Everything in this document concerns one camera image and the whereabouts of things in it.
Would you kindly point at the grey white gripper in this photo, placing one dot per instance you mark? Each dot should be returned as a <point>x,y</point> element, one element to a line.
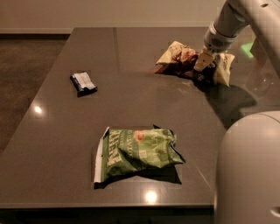
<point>215,41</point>

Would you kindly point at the brown chip bag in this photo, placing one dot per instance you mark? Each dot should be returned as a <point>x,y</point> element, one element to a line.
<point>180,60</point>

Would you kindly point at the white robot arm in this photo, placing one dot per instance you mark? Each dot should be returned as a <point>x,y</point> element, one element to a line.
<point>247,189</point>

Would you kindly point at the blue white rxbar wrapper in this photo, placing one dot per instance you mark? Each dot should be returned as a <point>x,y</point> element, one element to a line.
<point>82,82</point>

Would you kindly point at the green chip bag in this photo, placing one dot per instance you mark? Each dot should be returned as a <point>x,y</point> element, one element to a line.
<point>125,151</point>

